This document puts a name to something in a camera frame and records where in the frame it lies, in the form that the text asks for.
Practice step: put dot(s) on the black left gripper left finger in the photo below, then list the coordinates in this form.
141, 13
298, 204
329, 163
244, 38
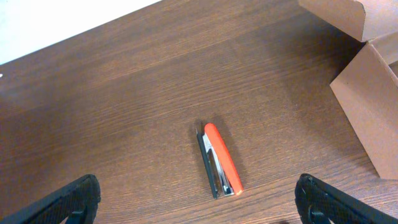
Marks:
76, 202

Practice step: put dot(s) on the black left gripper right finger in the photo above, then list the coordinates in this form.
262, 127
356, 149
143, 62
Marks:
319, 202

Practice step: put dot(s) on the orange and black stapler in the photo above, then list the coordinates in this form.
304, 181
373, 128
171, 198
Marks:
217, 160

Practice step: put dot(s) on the open brown cardboard box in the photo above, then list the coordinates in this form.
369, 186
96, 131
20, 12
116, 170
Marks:
367, 87

